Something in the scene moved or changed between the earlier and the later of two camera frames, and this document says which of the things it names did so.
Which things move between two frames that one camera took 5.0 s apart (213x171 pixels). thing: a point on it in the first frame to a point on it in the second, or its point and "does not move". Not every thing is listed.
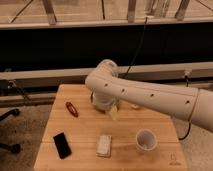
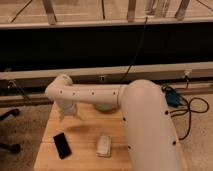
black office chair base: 15,147 does not move
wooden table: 80,137 does not move
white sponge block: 103,145 does not move
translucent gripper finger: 112,112 to 61,116
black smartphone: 62,146 does not move
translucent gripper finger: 115,112 to 76,115
